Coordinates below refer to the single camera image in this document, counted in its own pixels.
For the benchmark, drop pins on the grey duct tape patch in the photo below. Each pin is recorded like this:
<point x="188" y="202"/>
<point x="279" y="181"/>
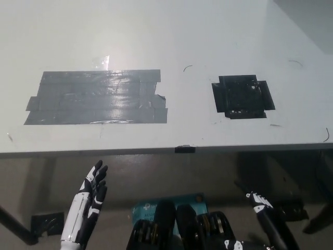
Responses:
<point x="91" y="99"/>

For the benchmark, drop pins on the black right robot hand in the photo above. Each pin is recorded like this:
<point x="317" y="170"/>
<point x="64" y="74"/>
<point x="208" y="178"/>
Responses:
<point x="260" y="205"/>

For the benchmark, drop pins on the small black tape strip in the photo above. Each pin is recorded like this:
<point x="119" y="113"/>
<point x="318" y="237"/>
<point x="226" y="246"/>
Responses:
<point x="185" y="149"/>

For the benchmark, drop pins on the black table leg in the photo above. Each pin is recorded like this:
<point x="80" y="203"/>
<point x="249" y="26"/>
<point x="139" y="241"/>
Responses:
<point x="18" y="226"/>

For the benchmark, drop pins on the clear tape piece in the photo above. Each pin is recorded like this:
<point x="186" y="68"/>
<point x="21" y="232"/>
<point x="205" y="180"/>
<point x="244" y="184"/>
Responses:
<point x="102" y="62"/>

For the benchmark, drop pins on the black floor tape patch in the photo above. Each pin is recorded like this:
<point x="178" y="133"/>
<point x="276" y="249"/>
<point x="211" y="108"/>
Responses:
<point x="296" y="211"/>
<point x="48" y="224"/>

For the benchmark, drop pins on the teal cardboard box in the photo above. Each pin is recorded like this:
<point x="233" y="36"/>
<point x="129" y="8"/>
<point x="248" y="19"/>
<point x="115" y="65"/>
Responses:
<point x="196" y="205"/>

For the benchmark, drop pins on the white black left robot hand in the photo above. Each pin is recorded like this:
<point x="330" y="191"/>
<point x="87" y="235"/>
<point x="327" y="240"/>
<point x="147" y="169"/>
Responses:
<point x="78" y="216"/>

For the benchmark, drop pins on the black robot legs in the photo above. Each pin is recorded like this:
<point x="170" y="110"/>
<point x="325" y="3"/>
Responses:
<point x="187" y="229"/>

